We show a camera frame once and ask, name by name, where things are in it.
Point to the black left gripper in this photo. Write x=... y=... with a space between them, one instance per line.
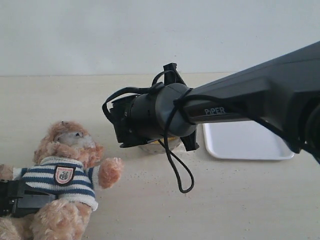
x=23 y=199

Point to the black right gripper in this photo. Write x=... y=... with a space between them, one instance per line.
x=125 y=132

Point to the tan teddy bear striped sweater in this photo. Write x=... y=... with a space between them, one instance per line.
x=69 y=164

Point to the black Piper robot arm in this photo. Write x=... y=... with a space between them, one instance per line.
x=282 y=95

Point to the steel bowl of yellow grain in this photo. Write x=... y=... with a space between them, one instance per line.
x=156 y=148

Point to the white rectangular plastic tray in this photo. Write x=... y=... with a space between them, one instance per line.
x=244 y=140

